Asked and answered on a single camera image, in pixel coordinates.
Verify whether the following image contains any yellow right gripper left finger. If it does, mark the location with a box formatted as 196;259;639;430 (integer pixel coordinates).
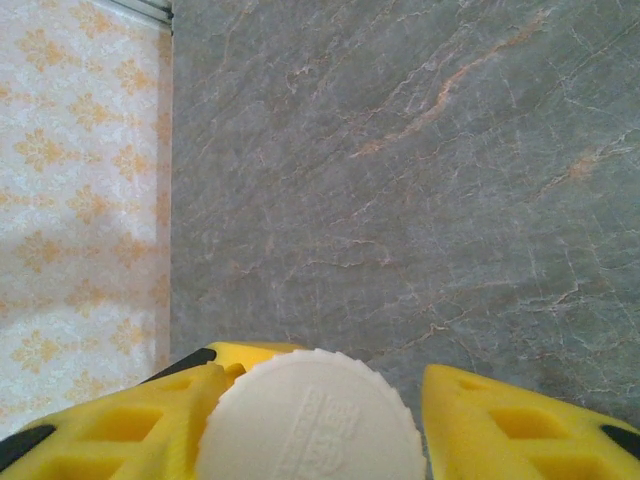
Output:
0;341;304;480

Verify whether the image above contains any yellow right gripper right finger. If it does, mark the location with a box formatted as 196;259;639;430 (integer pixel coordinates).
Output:
422;363;640;480

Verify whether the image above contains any white ribbed bottle cap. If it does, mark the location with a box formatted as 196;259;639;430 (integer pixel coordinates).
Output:
196;348;427;480

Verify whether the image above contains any aluminium frame post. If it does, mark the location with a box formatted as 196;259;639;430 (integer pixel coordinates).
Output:
107;0;175;25

